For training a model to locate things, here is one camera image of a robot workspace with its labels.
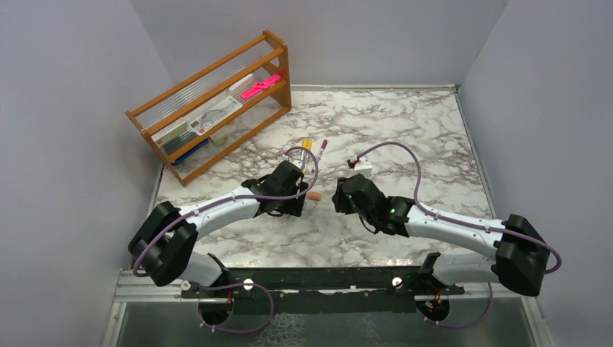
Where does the white grey pen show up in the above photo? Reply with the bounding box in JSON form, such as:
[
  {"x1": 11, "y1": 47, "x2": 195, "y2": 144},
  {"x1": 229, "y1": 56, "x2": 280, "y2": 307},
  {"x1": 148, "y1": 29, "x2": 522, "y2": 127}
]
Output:
[{"x1": 314, "y1": 139, "x2": 328, "y2": 165}]

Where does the white pen yellow end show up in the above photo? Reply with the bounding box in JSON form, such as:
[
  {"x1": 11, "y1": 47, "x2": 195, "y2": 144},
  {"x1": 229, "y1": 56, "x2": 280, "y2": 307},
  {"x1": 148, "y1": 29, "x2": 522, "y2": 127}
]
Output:
[{"x1": 304, "y1": 138, "x2": 313, "y2": 174}]

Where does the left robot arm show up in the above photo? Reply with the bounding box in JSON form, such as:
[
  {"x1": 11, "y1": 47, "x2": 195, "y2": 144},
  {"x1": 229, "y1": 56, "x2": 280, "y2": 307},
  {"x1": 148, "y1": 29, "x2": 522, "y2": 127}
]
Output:
[{"x1": 128, "y1": 160, "x2": 312, "y2": 297}]

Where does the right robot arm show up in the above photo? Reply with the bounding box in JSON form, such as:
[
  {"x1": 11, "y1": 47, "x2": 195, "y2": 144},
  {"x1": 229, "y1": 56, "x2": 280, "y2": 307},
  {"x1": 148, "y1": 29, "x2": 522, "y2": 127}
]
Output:
[{"x1": 332, "y1": 173, "x2": 552, "y2": 297}]

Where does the pink tool on rack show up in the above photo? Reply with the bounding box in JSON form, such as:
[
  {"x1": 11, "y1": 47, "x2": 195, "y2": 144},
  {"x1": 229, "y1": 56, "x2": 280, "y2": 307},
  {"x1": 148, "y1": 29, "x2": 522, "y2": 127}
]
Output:
[{"x1": 240, "y1": 74, "x2": 282, "y2": 100}]

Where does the white digital scale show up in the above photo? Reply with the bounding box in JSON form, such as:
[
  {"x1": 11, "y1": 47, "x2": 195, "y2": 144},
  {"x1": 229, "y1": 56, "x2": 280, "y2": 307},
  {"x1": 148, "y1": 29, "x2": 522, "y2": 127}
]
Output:
[{"x1": 183, "y1": 93, "x2": 242, "y2": 136}]

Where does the wooden rack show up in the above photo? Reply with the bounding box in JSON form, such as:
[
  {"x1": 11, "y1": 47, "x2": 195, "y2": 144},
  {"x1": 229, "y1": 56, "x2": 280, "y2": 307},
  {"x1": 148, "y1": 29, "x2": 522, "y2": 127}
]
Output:
[{"x1": 126, "y1": 30, "x2": 292, "y2": 187}]

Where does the green white box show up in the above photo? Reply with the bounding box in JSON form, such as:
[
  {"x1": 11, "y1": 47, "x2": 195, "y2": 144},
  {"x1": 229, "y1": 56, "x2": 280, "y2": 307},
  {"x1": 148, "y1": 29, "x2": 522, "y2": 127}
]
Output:
[{"x1": 151, "y1": 118, "x2": 187, "y2": 155}]

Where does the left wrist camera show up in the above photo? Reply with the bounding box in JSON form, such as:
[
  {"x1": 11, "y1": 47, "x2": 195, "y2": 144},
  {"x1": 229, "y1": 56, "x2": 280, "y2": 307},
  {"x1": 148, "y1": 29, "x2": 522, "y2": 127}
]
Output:
[{"x1": 290, "y1": 159, "x2": 304, "y2": 173}]

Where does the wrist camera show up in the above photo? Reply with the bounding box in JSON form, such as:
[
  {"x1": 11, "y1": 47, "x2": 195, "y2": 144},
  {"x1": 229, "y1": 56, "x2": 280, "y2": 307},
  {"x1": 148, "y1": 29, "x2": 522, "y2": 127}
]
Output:
[
  {"x1": 347, "y1": 157, "x2": 373, "y2": 179},
  {"x1": 290, "y1": 159, "x2": 304, "y2": 173}
]

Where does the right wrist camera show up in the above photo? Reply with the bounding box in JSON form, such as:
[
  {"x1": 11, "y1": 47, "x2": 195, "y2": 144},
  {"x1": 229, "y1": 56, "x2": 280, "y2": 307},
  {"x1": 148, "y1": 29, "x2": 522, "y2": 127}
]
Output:
[{"x1": 347, "y1": 157, "x2": 373, "y2": 179}]

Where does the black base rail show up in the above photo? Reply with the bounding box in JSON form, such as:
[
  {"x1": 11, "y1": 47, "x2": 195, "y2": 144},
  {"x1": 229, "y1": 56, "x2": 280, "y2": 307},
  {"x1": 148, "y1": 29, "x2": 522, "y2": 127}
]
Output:
[{"x1": 181, "y1": 266, "x2": 465, "y2": 315}]

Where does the aluminium frame rail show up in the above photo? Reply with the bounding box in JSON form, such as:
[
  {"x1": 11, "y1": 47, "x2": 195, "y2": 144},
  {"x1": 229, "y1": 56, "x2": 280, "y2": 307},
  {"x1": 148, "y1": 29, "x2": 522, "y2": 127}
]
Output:
[{"x1": 113, "y1": 268, "x2": 192, "y2": 304}]

